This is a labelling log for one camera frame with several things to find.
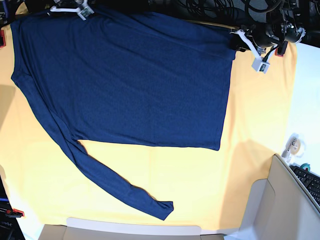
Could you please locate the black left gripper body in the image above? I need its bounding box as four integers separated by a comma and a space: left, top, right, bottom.
229, 25, 257, 52

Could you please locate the blue long-sleeve T-shirt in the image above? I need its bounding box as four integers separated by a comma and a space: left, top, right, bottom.
10, 8, 236, 220

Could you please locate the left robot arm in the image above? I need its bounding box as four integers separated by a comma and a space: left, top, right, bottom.
230, 0, 310, 56

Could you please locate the red clamp top right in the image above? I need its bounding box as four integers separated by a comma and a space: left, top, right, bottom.
274, 41, 288, 57

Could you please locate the red clamp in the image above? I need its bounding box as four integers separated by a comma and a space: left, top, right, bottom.
5, 209, 25, 218
274, 41, 288, 57
0, 30, 6, 48

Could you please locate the clear tape roll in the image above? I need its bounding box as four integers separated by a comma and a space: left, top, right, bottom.
281, 133, 306, 159

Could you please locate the teal tape roll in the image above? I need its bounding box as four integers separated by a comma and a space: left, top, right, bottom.
300, 163, 311, 172

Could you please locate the black keyboard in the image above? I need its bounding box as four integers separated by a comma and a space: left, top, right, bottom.
290, 165, 320, 205

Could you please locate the cardboard box right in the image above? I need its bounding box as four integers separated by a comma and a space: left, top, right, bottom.
238, 154, 320, 240

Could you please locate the red clamp top left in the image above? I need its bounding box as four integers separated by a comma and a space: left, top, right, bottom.
0, 30, 6, 48

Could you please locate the yellow table cloth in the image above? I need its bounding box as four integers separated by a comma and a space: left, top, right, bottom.
0, 25, 297, 232

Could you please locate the red clamp bottom left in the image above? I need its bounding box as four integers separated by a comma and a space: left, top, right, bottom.
5, 209, 25, 218

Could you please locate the black cable bundle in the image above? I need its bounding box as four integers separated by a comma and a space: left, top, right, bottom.
184, 0, 251, 26

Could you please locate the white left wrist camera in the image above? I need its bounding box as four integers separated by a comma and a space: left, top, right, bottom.
231, 29, 270, 74

